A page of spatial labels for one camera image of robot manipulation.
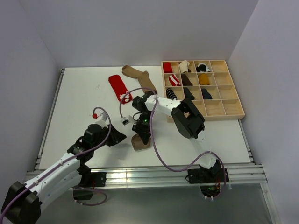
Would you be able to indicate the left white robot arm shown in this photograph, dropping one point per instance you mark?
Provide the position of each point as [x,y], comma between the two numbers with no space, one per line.
[25,202]

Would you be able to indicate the rolled mustard yellow sock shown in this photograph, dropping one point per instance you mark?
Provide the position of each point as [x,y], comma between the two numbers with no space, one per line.
[203,79]

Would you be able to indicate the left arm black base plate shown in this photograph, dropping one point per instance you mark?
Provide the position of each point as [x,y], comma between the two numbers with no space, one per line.
[86,189]

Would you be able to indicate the wooden compartment tray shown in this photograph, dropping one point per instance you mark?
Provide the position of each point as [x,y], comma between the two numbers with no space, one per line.
[225,104]

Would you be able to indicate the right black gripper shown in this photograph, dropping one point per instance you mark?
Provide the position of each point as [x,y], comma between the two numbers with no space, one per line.
[144,132]

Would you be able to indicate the rolled black white sock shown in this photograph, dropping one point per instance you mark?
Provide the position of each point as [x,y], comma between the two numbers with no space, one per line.
[202,67]

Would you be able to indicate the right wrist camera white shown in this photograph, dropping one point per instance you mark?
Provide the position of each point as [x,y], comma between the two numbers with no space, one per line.
[128,120]

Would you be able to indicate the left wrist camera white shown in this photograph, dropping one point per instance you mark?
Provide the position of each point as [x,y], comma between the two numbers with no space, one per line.
[100,119]

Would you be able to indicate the rolled black striped sock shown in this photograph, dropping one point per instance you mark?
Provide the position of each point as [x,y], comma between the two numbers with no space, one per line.
[170,94]

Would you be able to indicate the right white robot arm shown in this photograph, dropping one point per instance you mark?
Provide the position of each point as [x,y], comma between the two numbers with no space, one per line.
[207,167]

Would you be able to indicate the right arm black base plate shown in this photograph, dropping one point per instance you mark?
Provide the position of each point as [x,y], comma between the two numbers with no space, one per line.
[210,180]

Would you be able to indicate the red sock with white pattern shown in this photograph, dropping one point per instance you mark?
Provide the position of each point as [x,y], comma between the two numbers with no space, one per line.
[120,89]

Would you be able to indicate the navy blue patterned sock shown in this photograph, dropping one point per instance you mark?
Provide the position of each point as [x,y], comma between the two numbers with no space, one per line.
[206,95]

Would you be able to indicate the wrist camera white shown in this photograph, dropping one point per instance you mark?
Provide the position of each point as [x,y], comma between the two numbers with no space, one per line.
[128,120]
[100,119]

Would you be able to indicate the tan sock at back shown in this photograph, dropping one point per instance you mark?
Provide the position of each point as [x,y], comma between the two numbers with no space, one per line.
[142,77]

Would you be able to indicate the rolled cream sock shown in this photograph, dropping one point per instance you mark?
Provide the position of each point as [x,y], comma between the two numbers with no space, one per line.
[184,66]

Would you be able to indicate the aluminium mounting rail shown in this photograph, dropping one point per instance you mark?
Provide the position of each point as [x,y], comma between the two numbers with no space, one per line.
[80,89]

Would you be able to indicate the rolled dark brown sock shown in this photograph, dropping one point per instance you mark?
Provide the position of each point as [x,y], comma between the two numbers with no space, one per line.
[185,80]

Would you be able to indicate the brown sock with striped cuff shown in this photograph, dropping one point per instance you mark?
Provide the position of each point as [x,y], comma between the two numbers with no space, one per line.
[138,144]

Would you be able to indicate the rolled red white striped sock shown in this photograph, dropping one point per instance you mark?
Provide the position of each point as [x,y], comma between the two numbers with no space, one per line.
[174,81]

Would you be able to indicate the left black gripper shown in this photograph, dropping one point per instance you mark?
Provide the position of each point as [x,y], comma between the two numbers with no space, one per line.
[116,136]

